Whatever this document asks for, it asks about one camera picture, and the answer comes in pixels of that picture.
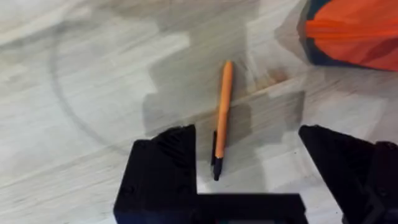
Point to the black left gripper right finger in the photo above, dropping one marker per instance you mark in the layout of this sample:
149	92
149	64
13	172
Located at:
357	174

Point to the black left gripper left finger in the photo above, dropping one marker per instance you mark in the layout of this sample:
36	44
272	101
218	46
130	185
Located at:
161	174

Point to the orange and navy zip bag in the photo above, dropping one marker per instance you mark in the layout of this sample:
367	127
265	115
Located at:
354	31

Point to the orange pen with black cap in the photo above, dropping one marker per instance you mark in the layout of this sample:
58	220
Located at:
223	121

